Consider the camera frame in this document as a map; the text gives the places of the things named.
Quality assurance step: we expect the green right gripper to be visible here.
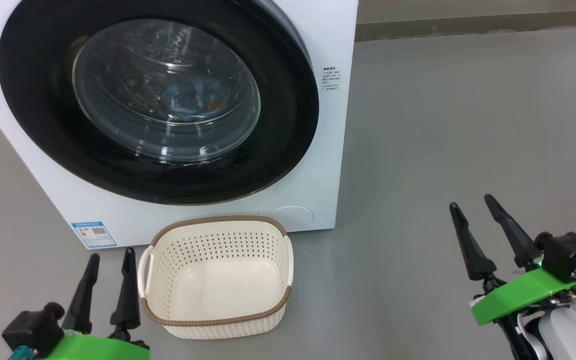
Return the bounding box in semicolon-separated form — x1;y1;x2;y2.
449;194;576;326

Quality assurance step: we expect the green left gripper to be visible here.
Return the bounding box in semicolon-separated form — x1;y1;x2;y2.
43;247;151;360

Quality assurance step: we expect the black round glass washer door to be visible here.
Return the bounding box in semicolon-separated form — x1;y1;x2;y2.
0;0;320;206

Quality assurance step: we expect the blue cartoon print garment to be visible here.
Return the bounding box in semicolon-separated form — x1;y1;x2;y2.
160;75;229;118

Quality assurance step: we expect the white front-load washing machine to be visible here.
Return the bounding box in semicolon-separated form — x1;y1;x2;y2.
0;0;359;249

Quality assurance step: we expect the blue energy label sticker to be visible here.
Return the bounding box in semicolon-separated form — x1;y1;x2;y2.
71;221;118;249

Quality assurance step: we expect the cream perforated laundry basket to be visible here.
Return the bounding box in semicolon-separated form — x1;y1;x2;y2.
137;215;295;340

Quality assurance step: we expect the round white filter cover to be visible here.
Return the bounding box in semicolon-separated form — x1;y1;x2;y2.
267;205;315;232

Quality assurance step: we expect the small printed text label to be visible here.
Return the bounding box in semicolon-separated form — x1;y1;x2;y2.
322;66;341;92

